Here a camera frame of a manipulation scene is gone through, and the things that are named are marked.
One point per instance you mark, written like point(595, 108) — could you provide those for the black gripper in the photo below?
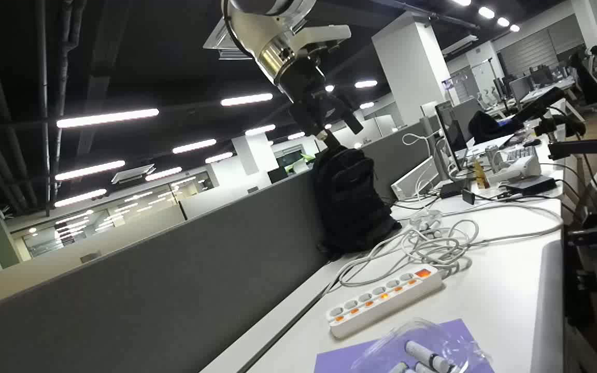
point(306, 85)

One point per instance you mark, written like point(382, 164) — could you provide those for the white power strip orange switches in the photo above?
point(382, 303)

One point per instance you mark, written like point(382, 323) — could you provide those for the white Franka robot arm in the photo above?
point(259, 28)

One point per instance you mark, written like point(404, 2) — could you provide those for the short grey desk partition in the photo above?
point(398, 162)

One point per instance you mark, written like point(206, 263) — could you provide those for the black backpack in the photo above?
point(352, 200)

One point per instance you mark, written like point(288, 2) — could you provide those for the white square pillar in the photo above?
point(412, 68)

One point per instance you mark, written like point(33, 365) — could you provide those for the ceiling tube light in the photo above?
point(108, 116)
point(79, 196)
point(89, 169)
point(246, 100)
point(165, 173)
point(195, 146)

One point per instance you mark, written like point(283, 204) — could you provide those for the black computer monitor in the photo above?
point(451, 131)

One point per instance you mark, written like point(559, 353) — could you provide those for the small yellow bottle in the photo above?
point(480, 174)

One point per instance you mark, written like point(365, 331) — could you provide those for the black office chair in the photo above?
point(487, 126)

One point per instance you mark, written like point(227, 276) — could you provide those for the ceiling air conditioner unit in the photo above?
point(225, 44)

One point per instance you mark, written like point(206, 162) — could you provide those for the white desktop device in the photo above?
point(516, 162)

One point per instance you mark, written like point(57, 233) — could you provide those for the black flat device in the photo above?
point(529, 184)

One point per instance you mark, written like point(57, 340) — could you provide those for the grey marker pen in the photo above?
point(424, 353)
point(400, 366)

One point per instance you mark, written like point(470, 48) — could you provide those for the black horizontal pole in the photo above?
point(588, 146)

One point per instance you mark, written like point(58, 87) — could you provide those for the clear plastic bag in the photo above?
point(465, 345)

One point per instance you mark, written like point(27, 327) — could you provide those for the long grey desk partition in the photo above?
point(139, 303)

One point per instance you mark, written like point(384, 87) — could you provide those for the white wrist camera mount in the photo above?
point(325, 38)

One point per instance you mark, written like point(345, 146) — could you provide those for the black camera arm stand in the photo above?
point(553, 109)

